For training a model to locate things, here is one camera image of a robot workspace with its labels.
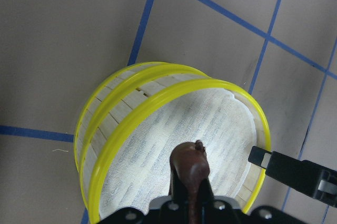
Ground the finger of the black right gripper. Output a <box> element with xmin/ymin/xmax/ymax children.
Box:
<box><xmin>248</xmin><ymin>146</ymin><xmax>336</xmax><ymax>204</ymax></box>

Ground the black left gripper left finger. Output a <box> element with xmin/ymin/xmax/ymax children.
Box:
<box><xmin>170</xmin><ymin>166</ymin><xmax>189</xmax><ymax>203</ymax></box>

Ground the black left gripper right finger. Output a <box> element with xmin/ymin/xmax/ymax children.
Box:
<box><xmin>199</xmin><ymin>179</ymin><xmax>214</xmax><ymax>203</ymax></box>

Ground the brown bun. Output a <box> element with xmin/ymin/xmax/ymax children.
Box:
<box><xmin>170</xmin><ymin>140</ymin><xmax>210</xmax><ymax>223</ymax></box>

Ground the yellow steamer basket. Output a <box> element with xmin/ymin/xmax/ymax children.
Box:
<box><xmin>74</xmin><ymin>62</ymin><xmax>210</xmax><ymax>180</ymax></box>
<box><xmin>80</xmin><ymin>74</ymin><xmax>271</xmax><ymax>223</ymax></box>

